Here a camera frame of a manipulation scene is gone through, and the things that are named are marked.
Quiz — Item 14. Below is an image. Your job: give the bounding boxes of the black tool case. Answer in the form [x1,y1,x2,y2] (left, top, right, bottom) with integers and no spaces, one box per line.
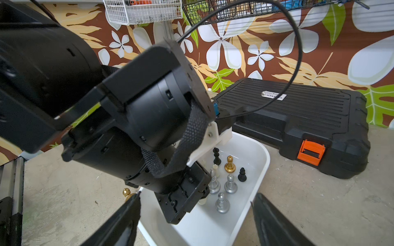
[214,78,370,179]

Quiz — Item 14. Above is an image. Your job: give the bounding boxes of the gold chess piece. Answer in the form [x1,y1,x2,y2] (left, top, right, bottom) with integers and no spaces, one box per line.
[123,188,135,202]
[224,155,236,173]

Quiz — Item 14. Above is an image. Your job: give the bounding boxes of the white storage box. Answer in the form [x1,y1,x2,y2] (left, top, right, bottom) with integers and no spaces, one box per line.
[138,133,270,246]

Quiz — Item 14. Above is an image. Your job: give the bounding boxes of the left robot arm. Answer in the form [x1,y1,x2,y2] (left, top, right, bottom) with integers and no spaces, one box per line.
[1,1,215,224]

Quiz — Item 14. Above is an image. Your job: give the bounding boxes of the black wire basket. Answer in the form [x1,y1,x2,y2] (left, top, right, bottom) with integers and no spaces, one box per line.
[182,0,370,27]

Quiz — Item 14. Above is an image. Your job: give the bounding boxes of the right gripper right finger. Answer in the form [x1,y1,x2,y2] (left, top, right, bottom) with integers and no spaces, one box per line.
[251,193,313,246]

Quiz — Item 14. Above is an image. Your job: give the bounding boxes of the black chess pawn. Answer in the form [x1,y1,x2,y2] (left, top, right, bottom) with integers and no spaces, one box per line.
[238,168,247,182]

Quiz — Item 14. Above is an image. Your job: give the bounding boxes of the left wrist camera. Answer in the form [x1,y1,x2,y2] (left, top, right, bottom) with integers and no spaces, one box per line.
[187,118,234,167]

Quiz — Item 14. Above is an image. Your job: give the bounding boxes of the black chess piece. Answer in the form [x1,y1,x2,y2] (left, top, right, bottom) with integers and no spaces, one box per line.
[213,148,221,166]

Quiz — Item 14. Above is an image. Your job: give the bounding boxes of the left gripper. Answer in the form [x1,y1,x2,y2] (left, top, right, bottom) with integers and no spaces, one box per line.
[155,162,211,224]

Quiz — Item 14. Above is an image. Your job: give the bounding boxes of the white chess piece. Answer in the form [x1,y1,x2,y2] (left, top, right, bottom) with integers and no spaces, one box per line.
[212,164,220,178]

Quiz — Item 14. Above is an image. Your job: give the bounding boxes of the silver chess piece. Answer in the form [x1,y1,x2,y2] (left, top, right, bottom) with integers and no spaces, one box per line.
[215,192,230,214]
[208,169,221,195]
[224,174,238,194]

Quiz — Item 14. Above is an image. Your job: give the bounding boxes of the white wire basket left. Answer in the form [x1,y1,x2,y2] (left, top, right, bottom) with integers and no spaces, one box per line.
[103,0,183,26]

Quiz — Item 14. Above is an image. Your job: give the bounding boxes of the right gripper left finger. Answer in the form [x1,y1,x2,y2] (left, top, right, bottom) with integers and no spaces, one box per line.
[82,192,141,246]

